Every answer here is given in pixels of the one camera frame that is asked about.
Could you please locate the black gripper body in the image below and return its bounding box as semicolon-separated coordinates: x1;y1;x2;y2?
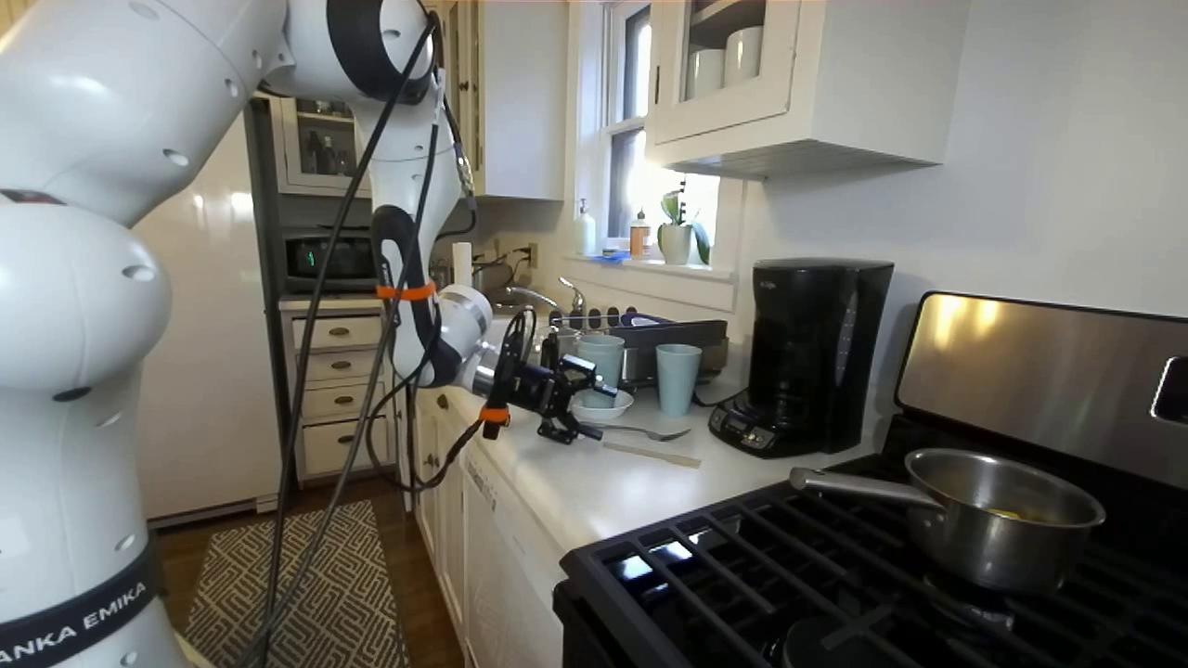
488;311;596;432

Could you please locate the light wooden spoon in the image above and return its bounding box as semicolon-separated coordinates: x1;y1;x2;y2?
591;432;707;470

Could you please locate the metal spoon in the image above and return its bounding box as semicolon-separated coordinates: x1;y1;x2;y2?
604;420;695;444

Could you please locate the teal cup without saucer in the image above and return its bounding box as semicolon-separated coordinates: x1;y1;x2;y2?
655;343;707;420

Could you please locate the white saucer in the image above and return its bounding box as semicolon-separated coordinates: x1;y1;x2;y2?
591;385;639;427

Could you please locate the chrome faucet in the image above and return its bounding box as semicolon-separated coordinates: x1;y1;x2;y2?
498;274;596;318

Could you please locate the white paper towel roll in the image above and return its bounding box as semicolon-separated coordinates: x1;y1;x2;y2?
449;239;479;295

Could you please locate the white dispenser bottle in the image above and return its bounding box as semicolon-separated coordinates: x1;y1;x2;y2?
575;197;603;265

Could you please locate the white lower kitchen cabinet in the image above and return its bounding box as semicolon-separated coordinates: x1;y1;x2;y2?
406;382;572;668

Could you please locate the orange soap bottle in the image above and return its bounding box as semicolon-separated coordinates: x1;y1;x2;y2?
623;209;658;265

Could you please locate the potted plant white pot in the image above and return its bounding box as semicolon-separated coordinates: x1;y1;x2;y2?
655;181;717;270

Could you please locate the white drawer cabinet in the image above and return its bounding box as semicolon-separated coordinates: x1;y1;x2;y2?
280;301;402;486

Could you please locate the black coffee maker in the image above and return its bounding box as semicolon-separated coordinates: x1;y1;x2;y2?
707;257;899;460

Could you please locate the black microwave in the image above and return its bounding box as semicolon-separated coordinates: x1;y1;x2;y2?
280;228;384;296

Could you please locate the black gas stove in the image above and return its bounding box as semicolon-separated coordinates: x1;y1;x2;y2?
551;290;1188;668

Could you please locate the patterned beige rug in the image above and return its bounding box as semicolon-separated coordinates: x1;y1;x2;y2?
181;496;411;668

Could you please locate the white mug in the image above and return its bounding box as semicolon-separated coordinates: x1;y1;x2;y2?
722;22;767;93
689;43;728;103

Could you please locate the white refrigerator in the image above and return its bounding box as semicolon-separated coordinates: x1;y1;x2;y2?
128;115;285;532

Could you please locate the steel saucepan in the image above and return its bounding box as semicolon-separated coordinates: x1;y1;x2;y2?
789;444;1111;599

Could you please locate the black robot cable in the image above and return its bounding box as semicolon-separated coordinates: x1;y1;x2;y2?
242;22;540;668

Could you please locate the white glass-door wall cabinet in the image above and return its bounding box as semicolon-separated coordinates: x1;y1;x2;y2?
253;0;572;203

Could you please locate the white wall cabinet with mugs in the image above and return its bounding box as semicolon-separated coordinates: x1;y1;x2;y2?
644;0;968;181

